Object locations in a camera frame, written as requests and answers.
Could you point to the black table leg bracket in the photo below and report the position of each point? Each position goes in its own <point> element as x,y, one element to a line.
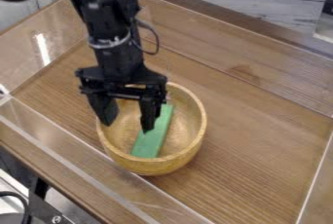
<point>39,209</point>

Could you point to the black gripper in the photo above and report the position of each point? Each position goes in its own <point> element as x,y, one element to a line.
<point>121,76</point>

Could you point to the brown wooden bowl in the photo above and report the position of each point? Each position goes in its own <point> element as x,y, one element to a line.
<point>185,134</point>

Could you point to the clear acrylic tray wall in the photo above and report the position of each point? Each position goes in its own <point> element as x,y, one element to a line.
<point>266,91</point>

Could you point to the green rectangular block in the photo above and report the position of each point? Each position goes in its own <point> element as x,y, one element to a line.
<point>149,142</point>

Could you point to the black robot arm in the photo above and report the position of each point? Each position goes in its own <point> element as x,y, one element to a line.
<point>110,20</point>

